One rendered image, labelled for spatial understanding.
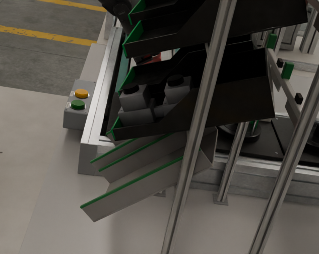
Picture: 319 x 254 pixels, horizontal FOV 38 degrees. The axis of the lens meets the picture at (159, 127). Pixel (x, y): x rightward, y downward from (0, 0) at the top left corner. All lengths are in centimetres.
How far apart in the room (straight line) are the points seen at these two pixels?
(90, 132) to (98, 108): 14
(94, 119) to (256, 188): 49
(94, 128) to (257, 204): 49
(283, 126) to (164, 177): 71
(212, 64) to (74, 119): 72
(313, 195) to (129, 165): 58
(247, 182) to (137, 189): 49
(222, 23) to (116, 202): 41
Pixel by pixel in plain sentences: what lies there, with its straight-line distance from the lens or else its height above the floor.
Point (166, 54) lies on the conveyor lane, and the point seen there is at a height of 92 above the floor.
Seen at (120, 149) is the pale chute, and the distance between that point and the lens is 102.
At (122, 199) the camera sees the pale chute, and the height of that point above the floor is 106.
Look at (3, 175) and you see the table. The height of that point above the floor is 86.
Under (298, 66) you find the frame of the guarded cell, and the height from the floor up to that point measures 88.
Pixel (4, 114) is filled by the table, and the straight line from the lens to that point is 152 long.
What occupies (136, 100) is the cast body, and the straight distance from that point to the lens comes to 83.
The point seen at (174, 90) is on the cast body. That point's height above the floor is 129.
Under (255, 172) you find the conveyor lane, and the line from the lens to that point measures 128.
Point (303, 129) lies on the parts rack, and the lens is 78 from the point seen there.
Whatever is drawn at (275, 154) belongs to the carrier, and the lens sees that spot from 134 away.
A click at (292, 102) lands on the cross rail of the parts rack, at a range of 84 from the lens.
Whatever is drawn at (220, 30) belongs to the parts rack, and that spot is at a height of 143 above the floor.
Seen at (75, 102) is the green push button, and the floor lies 97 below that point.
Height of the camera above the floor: 165
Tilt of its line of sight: 31 degrees down
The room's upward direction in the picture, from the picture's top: 11 degrees clockwise
